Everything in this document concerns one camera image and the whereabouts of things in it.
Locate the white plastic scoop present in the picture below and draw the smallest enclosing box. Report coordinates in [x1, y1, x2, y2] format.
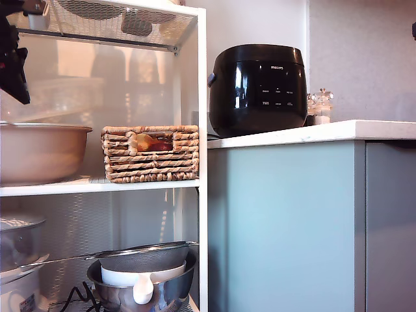
[132, 272, 154, 306]

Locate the white metal shelf unit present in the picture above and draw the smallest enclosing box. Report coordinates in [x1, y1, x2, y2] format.
[0, 0, 208, 312]

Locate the grey rectangular container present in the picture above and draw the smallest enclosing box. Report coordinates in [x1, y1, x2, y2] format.
[121, 11, 153, 36]

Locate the clear salt grinder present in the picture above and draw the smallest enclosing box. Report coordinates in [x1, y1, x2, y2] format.
[314, 86, 335, 125]

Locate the yellow onion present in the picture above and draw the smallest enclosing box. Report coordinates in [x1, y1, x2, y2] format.
[136, 133, 153, 152]

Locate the teal kitchen cabinet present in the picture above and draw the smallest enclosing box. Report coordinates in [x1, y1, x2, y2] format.
[207, 139, 416, 312]

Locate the metal mesh strainer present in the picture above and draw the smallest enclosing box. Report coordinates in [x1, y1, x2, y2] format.
[18, 240, 199, 273]

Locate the large beige bowl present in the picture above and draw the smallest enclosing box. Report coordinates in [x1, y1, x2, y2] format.
[0, 121, 94, 187]

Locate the steel pot with lid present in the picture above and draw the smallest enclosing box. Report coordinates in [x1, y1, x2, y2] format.
[0, 214, 47, 273]

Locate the clear plastic microwave lid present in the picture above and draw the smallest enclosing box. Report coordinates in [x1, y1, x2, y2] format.
[0, 76, 105, 124]

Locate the white rice cooker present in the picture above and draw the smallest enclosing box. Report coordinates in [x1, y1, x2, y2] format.
[0, 253, 51, 312]

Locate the woven wicker basket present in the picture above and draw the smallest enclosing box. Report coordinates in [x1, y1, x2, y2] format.
[100, 125, 200, 184]

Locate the stainless steel mixing bowl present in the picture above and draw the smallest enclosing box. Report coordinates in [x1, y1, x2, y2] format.
[86, 249, 198, 312]

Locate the white ceramic bowl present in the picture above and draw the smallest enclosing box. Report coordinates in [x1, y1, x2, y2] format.
[100, 259, 188, 288]

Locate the pale grey camera box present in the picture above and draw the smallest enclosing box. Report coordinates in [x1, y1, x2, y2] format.
[23, 0, 50, 31]

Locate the black Philips rice cooker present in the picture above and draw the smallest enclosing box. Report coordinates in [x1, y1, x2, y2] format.
[207, 44, 308, 138]

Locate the clear pepper grinder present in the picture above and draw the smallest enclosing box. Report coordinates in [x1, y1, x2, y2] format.
[305, 93, 317, 127]

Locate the black power cable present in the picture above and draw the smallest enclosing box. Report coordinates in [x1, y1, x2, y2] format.
[47, 281, 104, 312]

